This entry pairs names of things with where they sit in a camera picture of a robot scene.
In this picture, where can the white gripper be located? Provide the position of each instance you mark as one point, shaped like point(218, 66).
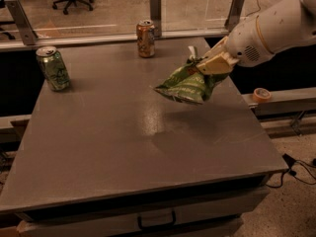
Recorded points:
point(245, 44)

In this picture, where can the green jalapeno chip bag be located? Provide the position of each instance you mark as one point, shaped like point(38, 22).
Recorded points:
point(187, 84)

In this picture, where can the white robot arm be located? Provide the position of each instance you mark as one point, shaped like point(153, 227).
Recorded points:
point(287, 24)

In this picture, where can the orange soda can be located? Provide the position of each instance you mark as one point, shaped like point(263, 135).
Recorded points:
point(145, 38)

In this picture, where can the green soda can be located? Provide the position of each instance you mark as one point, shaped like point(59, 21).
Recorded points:
point(53, 68)

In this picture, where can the orange tape roll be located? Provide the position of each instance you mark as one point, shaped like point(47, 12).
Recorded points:
point(261, 95)

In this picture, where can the grey table drawer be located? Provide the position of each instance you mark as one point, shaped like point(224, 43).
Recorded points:
point(219, 216)

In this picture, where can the right metal bracket post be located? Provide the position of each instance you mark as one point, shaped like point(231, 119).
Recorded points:
point(234, 14)

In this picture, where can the metal bracket post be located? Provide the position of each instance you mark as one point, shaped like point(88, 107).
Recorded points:
point(28, 36)
point(156, 16)
point(234, 14)

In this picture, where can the middle metal bracket post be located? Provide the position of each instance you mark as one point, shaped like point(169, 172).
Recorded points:
point(156, 16)

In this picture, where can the black drawer handle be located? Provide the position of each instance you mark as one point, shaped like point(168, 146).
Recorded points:
point(156, 220)

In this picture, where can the left metal bracket post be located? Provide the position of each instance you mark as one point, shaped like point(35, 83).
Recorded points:
point(28, 36)

